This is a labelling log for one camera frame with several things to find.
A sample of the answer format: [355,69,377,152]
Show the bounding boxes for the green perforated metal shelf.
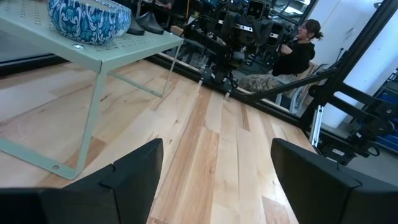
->
[0,0,185,180]

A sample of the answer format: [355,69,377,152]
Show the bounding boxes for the black candlestick holder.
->
[135,11,165,35]
[126,14,146,36]

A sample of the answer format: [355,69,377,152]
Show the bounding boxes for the blue storage bins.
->
[374,70,398,153]

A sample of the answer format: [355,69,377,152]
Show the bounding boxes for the person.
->
[238,18,324,94]

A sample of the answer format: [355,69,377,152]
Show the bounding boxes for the black aluminium table frame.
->
[0,0,398,150]

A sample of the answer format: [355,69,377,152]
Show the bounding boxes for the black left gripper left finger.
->
[0,138,164,224]

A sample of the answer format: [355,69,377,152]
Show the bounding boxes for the black background robot rig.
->
[182,0,292,94]

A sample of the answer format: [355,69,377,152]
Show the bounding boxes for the white chair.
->
[273,63,320,115]

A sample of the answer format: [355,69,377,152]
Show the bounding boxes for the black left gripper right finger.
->
[270,138,398,224]

